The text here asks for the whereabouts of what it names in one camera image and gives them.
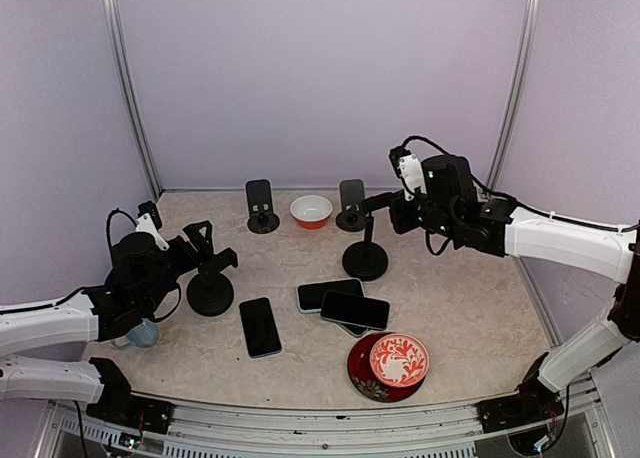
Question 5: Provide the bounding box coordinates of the black pole phone stand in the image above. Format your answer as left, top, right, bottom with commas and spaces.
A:
187, 270, 234, 317
342, 192, 393, 282

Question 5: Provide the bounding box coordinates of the orange white bowl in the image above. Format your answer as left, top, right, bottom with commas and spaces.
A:
290, 195, 333, 230

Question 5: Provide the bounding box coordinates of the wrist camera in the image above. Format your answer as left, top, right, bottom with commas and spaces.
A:
135, 201, 169, 251
389, 146, 426, 201

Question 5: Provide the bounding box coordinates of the middle stacked blue smartphone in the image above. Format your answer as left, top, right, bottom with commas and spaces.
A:
296, 278, 364, 314

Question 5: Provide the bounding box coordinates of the right aluminium corner post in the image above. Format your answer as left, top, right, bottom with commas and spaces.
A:
487, 0, 541, 189

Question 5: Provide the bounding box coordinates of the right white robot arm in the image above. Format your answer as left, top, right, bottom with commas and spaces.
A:
389, 147, 639, 422

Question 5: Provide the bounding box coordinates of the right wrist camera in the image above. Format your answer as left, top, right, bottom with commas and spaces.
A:
389, 146, 426, 201

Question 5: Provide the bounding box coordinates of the right small desk phone stand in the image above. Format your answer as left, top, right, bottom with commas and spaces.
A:
335, 179, 366, 232

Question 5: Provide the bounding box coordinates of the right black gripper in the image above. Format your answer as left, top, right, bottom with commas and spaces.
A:
388, 187, 459, 239

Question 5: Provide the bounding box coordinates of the dark red floral plate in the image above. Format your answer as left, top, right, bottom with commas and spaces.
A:
347, 332, 425, 403

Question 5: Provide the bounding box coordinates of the left aluminium corner post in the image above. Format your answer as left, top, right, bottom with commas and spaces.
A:
102, 0, 163, 200

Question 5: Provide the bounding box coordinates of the light blue mug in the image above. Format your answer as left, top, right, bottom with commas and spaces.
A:
111, 319, 160, 350

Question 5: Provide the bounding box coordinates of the front aluminium frame rail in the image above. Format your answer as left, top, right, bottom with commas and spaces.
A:
37, 385, 616, 458

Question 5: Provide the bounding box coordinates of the left small desk phone stand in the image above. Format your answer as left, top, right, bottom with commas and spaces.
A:
245, 179, 280, 234

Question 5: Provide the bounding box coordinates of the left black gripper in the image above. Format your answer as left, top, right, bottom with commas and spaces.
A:
142, 224, 214, 314

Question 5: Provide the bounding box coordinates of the lone black smartphone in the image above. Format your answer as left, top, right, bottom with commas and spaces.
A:
239, 297, 282, 359

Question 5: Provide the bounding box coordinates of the aluminium corner post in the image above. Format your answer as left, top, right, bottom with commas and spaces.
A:
102, 0, 163, 200
487, 0, 541, 189

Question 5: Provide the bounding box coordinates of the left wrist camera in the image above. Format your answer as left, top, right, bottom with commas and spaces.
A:
135, 201, 169, 251

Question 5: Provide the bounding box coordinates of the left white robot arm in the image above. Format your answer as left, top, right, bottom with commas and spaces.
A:
1, 219, 238, 423

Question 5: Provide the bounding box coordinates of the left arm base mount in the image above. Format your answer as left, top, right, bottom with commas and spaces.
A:
86, 358, 174, 435

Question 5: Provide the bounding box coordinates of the small desk phone stand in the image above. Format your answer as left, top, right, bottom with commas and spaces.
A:
245, 179, 280, 234
335, 179, 366, 232

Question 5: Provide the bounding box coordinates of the red white patterned bowl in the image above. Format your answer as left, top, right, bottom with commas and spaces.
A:
369, 333, 430, 388

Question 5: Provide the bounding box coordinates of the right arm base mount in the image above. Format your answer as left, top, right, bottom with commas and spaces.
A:
476, 352, 565, 433

